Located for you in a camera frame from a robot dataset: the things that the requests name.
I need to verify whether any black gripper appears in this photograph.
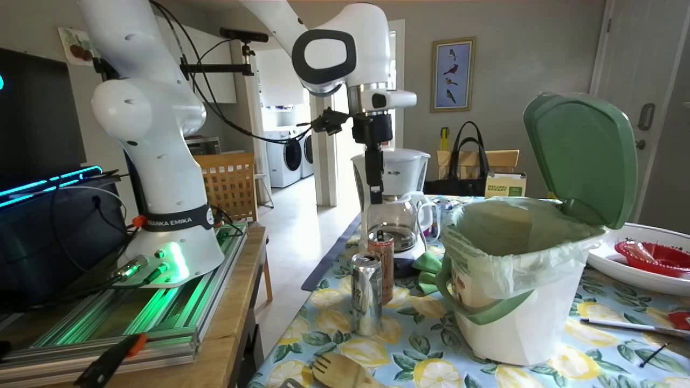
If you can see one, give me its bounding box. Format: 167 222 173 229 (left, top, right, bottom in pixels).
348 110 397 210

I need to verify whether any green bin lid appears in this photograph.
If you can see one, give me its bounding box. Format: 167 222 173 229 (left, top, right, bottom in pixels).
522 90 640 233

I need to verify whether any silver drink can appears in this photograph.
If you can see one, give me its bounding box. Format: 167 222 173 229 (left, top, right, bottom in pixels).
348 253 385 338

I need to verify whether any white coffee maker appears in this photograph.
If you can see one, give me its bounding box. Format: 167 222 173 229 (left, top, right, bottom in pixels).
348 147 434 263

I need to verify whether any glass coffee carafe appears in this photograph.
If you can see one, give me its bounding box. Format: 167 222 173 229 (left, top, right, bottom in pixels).
362 197 426 256

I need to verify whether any black tote bag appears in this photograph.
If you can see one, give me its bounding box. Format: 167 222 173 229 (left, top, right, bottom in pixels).
422 118 494 198

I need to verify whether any white washing machine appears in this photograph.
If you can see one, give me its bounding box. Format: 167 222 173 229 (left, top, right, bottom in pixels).
263 126 305 192

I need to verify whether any green cloth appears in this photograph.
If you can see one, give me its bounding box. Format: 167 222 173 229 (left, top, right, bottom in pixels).
412 247 444 298

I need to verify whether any framed bird picture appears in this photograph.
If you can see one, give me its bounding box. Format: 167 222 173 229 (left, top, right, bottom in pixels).
429 36 478 115

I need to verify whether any cardboard box behind bag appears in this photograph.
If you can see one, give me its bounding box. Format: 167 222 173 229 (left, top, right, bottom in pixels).
434 147 523 184

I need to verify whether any wooden lattice chair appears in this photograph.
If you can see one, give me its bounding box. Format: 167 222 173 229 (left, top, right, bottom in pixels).
194 149 261 222

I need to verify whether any lemon print tablecloth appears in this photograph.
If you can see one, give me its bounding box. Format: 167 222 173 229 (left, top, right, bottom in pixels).
245 195 690 388

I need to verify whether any wooden fork spatula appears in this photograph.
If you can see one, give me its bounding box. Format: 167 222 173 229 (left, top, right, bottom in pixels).
309 352 377 388

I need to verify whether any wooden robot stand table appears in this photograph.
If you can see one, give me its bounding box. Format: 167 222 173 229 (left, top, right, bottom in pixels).
98 222 273 388

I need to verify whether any white round plate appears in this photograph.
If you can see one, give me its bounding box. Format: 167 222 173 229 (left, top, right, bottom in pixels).
584 221 690 299

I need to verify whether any white room door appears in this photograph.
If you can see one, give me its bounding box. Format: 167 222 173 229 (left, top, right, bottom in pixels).
586 0 690 235

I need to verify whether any black table knife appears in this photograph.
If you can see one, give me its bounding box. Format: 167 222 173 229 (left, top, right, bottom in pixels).
578 317 690 344

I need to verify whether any black and orange hand tool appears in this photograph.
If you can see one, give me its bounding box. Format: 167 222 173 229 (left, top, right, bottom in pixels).
72 332 151 388

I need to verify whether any black computer with cyan light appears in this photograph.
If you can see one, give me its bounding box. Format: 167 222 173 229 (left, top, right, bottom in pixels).
0 165 134 313

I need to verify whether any black monitor screen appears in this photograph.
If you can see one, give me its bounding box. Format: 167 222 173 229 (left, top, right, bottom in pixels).
0 46 89 195

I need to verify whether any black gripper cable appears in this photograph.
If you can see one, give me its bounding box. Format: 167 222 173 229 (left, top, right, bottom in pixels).
147 0 341 147

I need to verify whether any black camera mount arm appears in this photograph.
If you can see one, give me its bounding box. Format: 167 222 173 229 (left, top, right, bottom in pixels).
173 27 269 82

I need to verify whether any white bin with green handle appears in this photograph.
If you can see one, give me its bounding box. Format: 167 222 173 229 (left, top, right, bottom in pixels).
434 197 608 368

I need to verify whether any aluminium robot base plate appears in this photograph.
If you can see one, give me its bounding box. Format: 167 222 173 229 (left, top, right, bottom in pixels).
0 226 249 373

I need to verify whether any wall poster with red fruit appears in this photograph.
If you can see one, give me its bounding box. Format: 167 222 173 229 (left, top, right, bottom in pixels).
56 27 97 69

